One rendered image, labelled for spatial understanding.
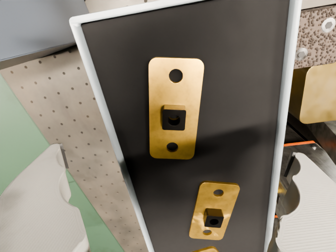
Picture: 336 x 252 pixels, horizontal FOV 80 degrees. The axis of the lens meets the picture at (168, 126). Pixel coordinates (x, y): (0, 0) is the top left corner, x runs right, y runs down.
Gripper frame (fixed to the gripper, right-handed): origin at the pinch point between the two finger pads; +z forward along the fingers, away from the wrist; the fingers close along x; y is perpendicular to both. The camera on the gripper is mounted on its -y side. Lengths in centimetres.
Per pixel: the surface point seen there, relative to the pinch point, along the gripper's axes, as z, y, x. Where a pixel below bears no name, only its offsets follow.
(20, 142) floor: 120, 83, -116
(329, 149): 12.5, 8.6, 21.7
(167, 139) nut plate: 3.2, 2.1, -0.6
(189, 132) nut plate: 3.2, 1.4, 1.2
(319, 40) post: 9.5, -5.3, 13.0
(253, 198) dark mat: 3.5, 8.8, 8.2
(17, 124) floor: 120, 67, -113
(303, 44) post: 9.5, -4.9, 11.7
